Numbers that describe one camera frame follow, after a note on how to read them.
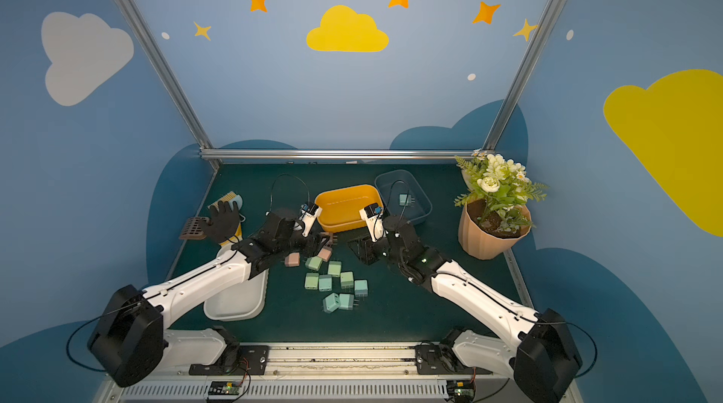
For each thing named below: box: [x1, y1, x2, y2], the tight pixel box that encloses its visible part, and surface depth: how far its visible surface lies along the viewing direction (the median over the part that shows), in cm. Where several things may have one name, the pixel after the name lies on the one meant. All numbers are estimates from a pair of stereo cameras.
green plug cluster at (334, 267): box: [327, 259, 342, 278], surface depth 92 cm
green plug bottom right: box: [338, 292, 360, 310], surface depth 84 cm
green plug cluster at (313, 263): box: [305, 256, 323, 272], surface depth 92 cm
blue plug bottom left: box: [321, 291, 341, 314], surface depth 83 cm
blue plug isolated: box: [399, 193, 416, 208], surface depth 109 cm
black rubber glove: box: [201, 200, 241, 244], surface depth 101 cm
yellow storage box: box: [314, 183, 383, 233], surface depth 109 cm
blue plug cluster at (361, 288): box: [353, 279, 369, 298], surface depth 87 cm
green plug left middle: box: [304, 272, 320, 291], surface depth 88 cm
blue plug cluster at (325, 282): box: [318, 274, 333, 292], surface depth 88 cm
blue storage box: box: [374, 169, 434, 223], surface depth 110 cm
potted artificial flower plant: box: [453, 148, 549, 260], surface depth 81 cm
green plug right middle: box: [339, 271, 354, 291], surface depth 90 cm
